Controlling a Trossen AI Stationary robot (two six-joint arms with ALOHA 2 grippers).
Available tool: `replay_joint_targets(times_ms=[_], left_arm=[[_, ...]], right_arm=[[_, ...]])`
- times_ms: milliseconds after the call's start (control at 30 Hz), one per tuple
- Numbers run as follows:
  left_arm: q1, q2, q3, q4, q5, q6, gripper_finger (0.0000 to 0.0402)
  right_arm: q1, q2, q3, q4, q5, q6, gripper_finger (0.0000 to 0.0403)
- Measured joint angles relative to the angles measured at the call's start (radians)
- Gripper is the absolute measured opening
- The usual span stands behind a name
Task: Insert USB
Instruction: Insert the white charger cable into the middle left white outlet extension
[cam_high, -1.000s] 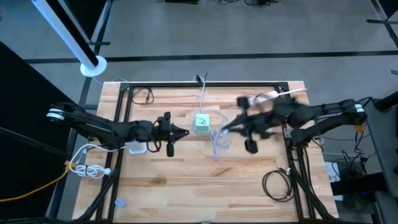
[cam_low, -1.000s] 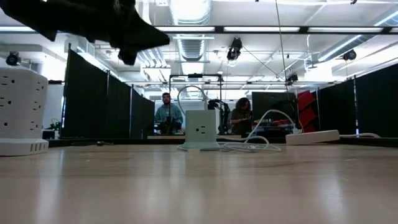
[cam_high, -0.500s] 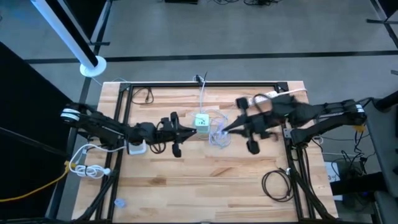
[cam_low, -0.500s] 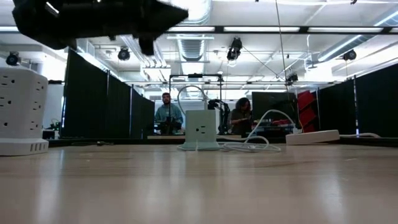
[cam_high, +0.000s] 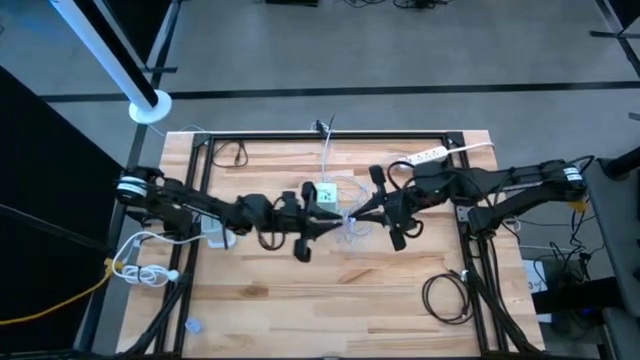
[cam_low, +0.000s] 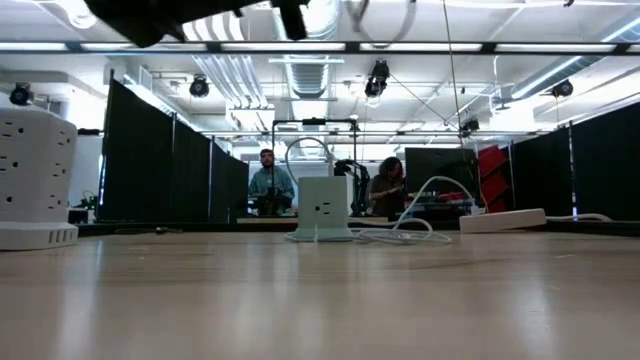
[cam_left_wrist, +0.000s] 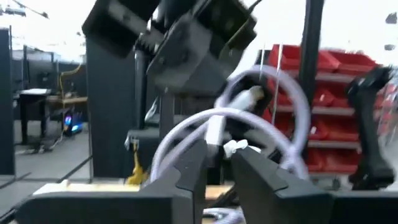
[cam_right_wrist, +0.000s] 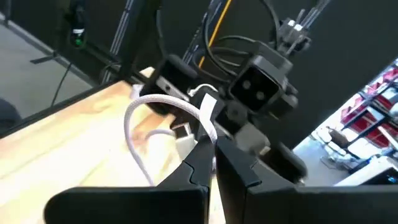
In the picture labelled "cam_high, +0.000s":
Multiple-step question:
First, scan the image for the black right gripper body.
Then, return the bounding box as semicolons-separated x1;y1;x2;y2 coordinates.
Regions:
368;164;417;252

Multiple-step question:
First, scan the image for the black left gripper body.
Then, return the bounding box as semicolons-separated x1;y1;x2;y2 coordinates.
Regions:
279;182;321;264

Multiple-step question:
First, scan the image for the thin white USB cable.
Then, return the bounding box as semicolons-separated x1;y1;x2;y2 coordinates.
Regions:
327;172;377;246

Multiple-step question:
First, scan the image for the mint green cube power strip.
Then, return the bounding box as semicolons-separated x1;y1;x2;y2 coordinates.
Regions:
314;181;341;212

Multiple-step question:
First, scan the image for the white flat power strip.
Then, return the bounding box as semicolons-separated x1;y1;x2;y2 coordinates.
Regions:
397;145;450;173

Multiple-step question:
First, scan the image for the white labelled box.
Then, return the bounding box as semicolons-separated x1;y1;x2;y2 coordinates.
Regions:
521;258;554;325

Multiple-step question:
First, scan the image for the white and black column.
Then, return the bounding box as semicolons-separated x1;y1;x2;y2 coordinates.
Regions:
48;0;174;126

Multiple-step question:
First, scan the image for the grey equipment cart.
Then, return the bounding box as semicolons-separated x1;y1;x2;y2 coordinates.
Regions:
579;147;640;360

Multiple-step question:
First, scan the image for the black curtain panel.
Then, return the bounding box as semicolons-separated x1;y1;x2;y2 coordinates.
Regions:
92;0;182;74
0;64;125;354
594;0;640;40

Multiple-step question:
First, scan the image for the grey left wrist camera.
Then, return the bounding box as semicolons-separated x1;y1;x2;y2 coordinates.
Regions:
280;189;301;212

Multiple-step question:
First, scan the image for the thick white strip cord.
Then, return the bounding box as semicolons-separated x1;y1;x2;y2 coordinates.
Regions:
444;141;497;154

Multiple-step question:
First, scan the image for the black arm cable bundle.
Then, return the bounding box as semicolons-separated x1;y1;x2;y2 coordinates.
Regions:
462;232;539;357
117;272;194;357

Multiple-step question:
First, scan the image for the white tower power cord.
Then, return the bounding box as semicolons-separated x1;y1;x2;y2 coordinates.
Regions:
110;229;206;290

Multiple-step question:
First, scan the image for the yellow extension cable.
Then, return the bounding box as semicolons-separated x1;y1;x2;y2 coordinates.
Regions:
0;257;126;327

